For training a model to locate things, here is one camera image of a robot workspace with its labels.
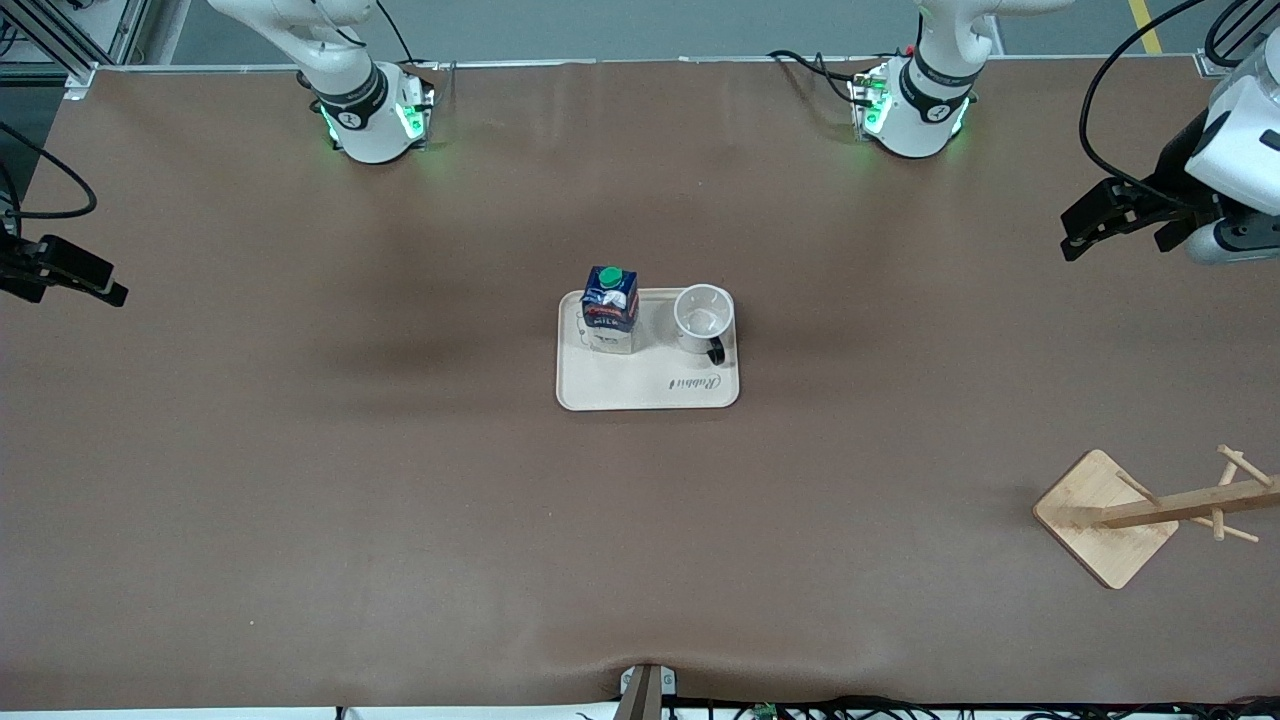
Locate white smiley mug black handle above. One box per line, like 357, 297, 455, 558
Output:
673, 284, 735, 366

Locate blue milk carton green cap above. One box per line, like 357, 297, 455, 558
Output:
581, 265, 640, 356

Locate beige plastic tray bear print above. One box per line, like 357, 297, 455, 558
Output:
556, 287, 741, 412

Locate wooden mug stand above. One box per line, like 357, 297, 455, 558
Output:
1032, 443, 1280, 590

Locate brown table mat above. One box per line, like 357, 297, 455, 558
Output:
0, 58, 1280, 713

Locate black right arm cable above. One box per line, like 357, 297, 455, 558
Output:
0, 120, 99, 220

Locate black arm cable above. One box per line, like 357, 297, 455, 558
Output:
1078, 0, 1280, 208
0, 120, 99, 220

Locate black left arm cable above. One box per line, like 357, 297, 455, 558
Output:
1078, 0, 1280, 208

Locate black base power cable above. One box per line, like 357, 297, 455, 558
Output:
375, 0, 421, 66
768, 48, 866, 111

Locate grey camera mount clamp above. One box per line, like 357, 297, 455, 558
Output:
618, 663, 678, 720

